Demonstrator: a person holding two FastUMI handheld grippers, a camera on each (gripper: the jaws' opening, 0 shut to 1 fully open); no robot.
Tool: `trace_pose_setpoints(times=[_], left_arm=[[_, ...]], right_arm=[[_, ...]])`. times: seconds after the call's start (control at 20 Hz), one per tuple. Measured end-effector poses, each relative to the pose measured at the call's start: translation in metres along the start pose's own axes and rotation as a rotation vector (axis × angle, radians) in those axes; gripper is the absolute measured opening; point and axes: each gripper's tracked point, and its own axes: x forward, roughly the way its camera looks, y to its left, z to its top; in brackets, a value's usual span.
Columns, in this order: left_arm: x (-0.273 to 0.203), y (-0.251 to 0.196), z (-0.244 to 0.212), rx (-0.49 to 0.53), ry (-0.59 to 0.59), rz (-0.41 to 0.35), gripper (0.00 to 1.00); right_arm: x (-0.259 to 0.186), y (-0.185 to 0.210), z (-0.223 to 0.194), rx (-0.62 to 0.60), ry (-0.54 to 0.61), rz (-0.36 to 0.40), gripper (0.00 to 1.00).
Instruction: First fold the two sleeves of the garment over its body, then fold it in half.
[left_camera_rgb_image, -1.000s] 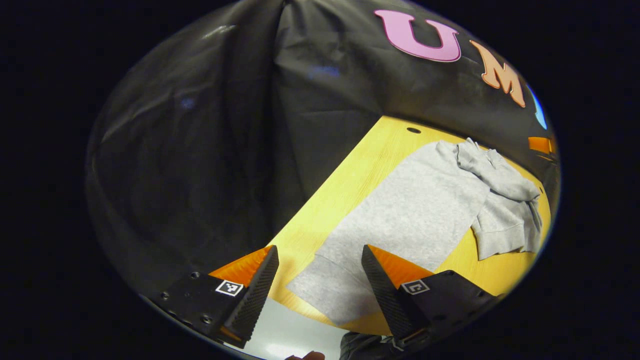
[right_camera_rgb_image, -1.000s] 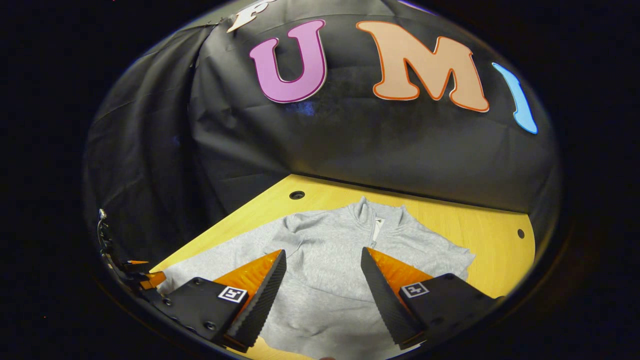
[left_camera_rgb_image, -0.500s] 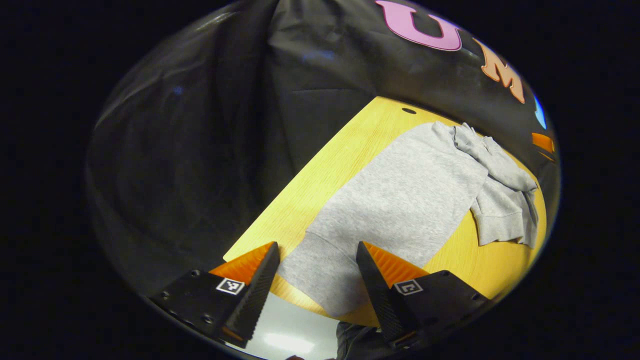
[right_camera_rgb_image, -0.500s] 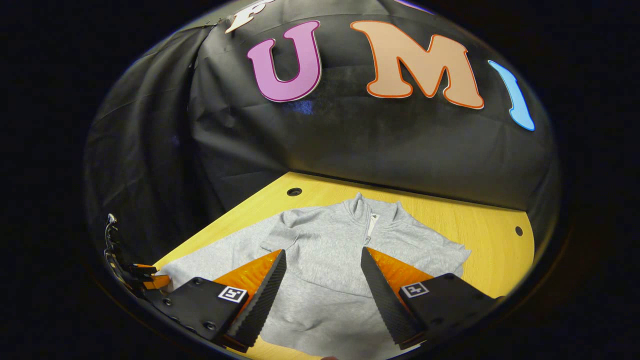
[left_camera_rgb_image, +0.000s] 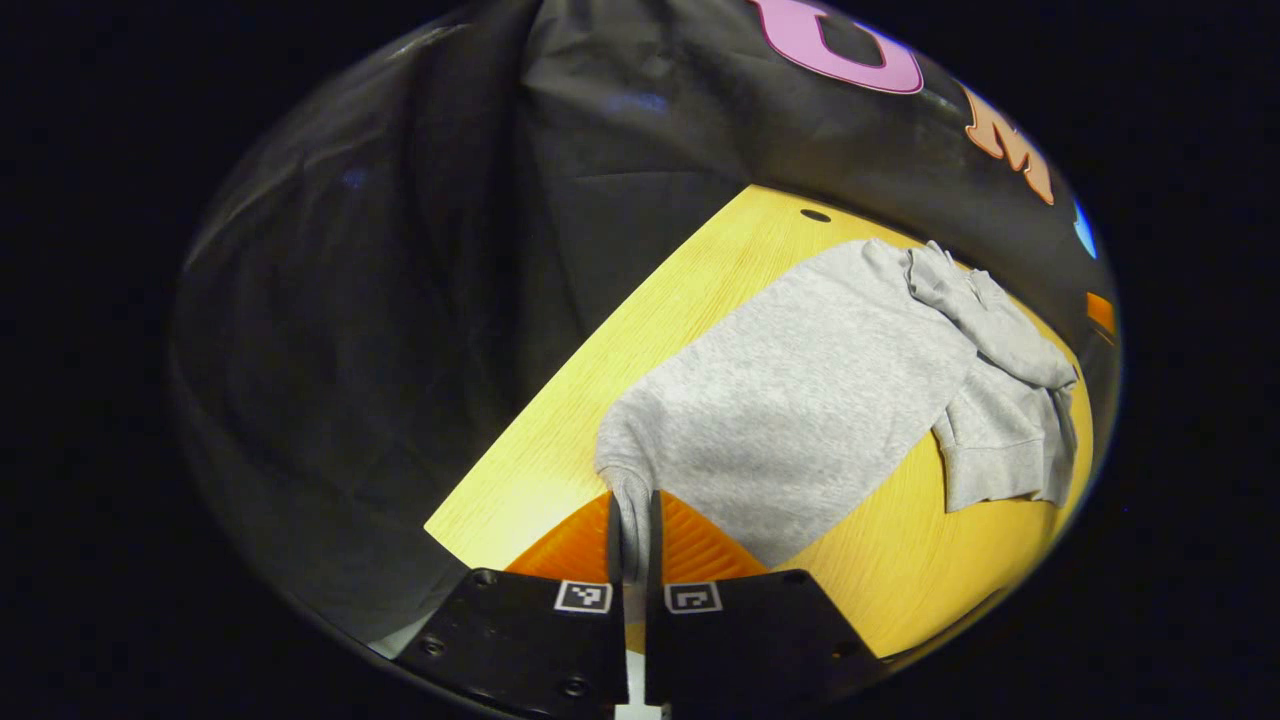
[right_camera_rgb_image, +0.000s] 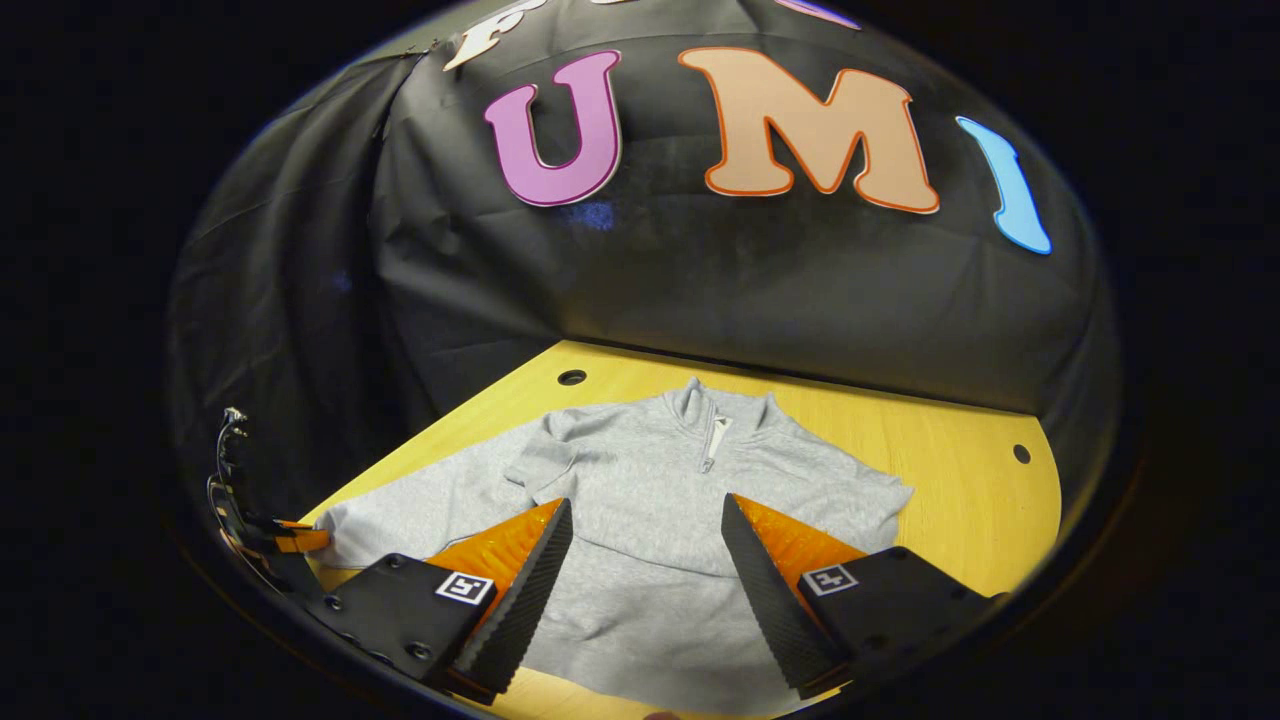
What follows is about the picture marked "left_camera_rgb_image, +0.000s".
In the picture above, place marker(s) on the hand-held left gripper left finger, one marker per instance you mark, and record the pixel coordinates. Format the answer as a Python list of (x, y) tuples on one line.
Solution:
[(520, 640)]

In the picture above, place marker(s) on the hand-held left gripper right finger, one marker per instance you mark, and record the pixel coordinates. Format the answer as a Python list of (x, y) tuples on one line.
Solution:
[(740, 640)]

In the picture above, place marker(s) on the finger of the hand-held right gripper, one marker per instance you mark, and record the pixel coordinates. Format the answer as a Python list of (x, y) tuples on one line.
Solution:
[(1100, 312)]

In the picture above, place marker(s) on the grey sweatshirt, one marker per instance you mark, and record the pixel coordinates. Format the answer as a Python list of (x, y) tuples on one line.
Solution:
[(800, 400)]

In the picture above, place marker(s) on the black backdrop cloth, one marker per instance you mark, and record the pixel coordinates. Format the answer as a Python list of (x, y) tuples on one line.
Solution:
[(400, 300)]

